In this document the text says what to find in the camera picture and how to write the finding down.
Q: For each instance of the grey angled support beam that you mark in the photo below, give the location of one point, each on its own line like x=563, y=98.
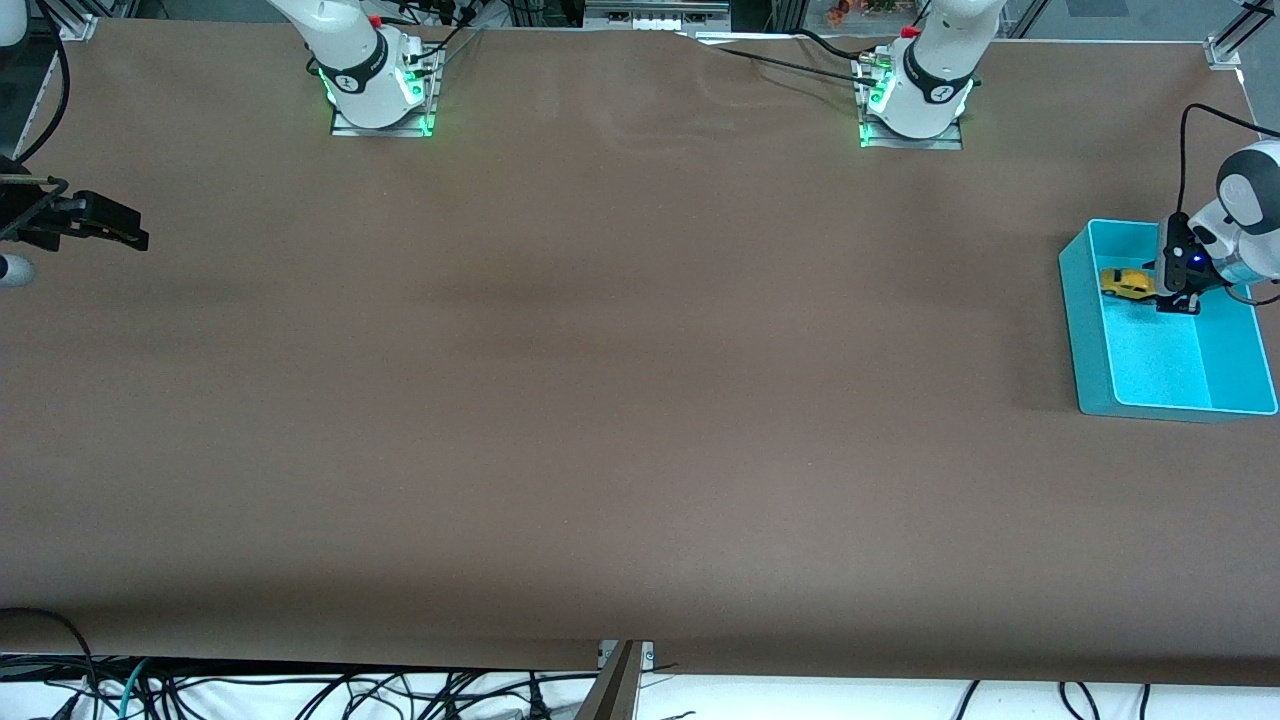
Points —
x=612, y=695

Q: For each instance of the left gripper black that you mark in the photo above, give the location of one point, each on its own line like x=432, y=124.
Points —
x=1176, y=254

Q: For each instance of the white power strip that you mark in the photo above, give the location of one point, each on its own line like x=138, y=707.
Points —
x=655, y=15

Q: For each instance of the orange background object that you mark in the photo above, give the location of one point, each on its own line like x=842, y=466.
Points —
x=850, y=10

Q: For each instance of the metal table bracket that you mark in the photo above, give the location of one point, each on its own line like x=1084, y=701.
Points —
x=645, y=653

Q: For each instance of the brown table cover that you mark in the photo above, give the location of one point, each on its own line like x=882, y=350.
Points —
x=640, y=420

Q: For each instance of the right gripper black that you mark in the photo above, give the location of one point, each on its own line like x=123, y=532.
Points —
x=22, y=215

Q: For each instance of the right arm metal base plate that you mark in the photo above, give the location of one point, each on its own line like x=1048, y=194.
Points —
x=385, y=128

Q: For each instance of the yellow beetle toy car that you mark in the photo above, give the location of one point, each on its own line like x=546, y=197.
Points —
x=1125, y=284

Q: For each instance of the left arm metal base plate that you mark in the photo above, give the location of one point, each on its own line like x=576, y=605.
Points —
x=910, y=142

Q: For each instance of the cyan plastic storage bin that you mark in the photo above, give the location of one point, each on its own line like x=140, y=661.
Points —
x=1160, y=360

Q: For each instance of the aluminium frame corner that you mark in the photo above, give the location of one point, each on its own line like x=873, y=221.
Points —
x=75, y=25
x=1224, y=52

